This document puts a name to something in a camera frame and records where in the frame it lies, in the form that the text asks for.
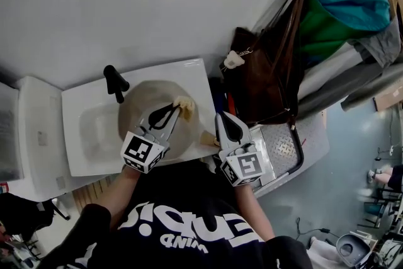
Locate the wooden slatted board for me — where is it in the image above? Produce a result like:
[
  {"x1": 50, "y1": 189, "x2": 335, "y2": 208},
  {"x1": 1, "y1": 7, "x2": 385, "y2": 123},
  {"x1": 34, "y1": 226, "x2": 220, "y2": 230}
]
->
[{"x1": 72, "y1": 176, "x2": 113, "y2": 218}]

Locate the dark grey coat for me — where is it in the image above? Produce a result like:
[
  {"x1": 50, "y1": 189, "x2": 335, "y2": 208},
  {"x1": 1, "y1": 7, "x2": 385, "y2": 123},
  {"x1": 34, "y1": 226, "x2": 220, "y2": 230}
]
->
[{"x1": 298, "y1": 56, "x2": 403, "y2": 117}]

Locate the person's right forearm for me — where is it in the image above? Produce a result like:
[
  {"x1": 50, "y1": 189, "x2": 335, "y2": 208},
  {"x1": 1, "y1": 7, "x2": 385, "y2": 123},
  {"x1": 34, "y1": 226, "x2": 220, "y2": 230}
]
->
[{"x1": 234, "y1": 184, "x2": 275, "y2": 242}]

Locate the brown tote bag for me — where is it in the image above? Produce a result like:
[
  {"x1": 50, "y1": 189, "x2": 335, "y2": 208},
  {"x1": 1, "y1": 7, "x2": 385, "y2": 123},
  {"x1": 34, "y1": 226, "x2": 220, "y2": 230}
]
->
[{"x1": 220, "y1": 0, "x2": 308, "y2": 127}]

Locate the grey appliance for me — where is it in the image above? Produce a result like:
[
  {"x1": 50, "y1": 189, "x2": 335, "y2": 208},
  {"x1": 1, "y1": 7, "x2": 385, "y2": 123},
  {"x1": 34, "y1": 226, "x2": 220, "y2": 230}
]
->
[{"x1": 0, "y1": 81, "x2": 25, "y2": 182}]

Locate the teal and green garment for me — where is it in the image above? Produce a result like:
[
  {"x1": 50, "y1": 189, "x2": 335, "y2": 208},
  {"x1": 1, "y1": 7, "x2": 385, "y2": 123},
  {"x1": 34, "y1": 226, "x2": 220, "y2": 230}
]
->
[{"x1": 298, "y1": 0, "x2": 391, "y2": 64}]

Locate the metal platform trolley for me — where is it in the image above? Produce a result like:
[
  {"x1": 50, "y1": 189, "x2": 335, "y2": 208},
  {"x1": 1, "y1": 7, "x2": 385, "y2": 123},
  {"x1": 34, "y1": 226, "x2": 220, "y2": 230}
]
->
[{"x1": 248, "y1": 110, "x2": 331, "y2": 198}]

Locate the black faucet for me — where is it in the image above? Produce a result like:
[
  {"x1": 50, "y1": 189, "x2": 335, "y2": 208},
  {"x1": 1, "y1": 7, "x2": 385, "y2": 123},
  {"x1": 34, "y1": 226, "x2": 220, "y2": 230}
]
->
[{"x1": 103, "y1": 64, "x2": 130, "y2": 104}]

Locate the white plush bag charm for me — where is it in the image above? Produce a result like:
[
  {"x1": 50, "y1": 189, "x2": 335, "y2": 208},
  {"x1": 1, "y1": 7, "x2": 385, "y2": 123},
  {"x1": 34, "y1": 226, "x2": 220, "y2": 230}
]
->
[{"x1": 225, "y1": 50, "x2": 246, "y2": 69}]

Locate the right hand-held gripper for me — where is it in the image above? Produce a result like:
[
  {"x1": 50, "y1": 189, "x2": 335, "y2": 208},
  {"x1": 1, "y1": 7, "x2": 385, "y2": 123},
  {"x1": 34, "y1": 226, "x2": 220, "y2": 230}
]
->
[{"x1": 214, "y1": 112, "x2": 264, "y2": 187}]

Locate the yellow sponge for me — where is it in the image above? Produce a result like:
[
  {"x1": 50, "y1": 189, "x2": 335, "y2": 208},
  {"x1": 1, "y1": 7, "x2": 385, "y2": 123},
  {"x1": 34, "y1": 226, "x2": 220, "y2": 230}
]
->
[{"x1": 173, "y1": 96, "x2": 196, "y2": 122}]

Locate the black floor cable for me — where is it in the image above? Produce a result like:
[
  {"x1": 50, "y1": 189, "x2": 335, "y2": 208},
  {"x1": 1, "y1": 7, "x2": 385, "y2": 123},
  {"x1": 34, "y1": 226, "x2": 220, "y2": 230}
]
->
[{"x1": 295, "y1": 217, "x2": 339, "y2": 239}]

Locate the light grey hoodie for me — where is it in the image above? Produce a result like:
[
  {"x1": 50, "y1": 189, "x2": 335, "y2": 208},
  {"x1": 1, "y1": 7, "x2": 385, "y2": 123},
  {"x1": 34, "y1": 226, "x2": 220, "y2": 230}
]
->
[{"x1": 298, "y1": 15, "x2": 400, "y2": 105}]

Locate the person's black printed T-shirt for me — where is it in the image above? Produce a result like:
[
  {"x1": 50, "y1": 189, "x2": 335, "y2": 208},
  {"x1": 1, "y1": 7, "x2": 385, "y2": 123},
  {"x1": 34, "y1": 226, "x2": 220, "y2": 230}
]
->
[{"x1": 36, "y1": 162, "x2": 312, "y2": 269}]

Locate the black frame chair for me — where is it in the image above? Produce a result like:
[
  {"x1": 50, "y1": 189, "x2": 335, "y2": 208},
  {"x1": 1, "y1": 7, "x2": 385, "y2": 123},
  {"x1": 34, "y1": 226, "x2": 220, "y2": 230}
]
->
[{"x1": 357, "y1": 188, "x2": 397, "y2": 229}]

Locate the white appliance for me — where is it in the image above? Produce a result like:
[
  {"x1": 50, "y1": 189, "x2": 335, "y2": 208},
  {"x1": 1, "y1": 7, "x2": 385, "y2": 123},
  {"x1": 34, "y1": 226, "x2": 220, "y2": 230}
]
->
[{"x1": 17, "y1": 76, "x2": 75, "y2": 202}]

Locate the person's left forearm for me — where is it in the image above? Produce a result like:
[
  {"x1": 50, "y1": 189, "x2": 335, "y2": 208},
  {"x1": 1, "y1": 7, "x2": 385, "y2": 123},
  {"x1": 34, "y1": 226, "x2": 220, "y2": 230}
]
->
[{"x1": 108, "y1": 165, "x2": 142, "y2": 231}]

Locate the white rectangular sink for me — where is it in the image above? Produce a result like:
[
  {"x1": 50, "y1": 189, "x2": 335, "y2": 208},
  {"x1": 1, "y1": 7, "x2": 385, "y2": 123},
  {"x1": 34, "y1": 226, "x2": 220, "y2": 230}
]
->
[{"x1": 61, "y1": 58, "x2": 218, "y2": 177}]

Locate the cardboard box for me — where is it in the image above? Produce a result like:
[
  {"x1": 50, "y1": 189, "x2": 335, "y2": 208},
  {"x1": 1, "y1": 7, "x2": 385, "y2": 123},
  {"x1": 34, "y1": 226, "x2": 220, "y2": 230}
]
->
[{"x1": 373, "y1": 84, "x2": 403, "y2": 113}]

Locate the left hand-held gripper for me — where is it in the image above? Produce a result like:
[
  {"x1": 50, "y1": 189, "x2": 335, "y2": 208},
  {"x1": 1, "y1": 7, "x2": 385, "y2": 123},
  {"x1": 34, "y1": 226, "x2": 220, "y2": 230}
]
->
[{"x1": 120, "y1": 103, "x2": 184, "y2": 173}]

